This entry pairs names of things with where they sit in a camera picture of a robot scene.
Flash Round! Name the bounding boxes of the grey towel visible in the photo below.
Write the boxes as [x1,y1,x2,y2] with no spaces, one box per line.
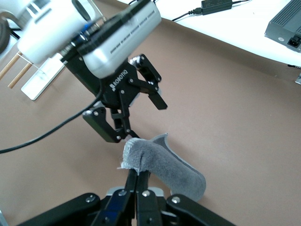
[116,133,207,202]

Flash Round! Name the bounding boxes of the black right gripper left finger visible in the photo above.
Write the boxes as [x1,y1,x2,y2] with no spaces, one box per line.
[16,169,138,226]

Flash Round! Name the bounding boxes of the white rack with wooden rods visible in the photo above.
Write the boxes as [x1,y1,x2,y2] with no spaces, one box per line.
[0,52,67,102]

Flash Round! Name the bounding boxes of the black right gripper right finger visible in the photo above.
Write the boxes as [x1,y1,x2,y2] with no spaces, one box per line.
[137,170,236,226]

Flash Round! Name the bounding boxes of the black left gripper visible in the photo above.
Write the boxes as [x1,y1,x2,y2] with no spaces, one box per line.
[60,49,169,144]

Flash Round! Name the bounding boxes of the black adapter cable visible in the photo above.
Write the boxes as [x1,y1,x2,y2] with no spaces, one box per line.
[171,0,253,22]

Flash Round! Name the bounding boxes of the black power adapter brick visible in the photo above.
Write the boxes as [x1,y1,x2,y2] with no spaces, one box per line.
[200,0,234,16]

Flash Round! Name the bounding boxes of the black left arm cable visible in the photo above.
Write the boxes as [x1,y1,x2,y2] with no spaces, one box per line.
[0,93,104,154]

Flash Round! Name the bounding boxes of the grey metal power supply box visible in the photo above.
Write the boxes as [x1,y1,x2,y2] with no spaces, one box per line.
[264,0,301,52]

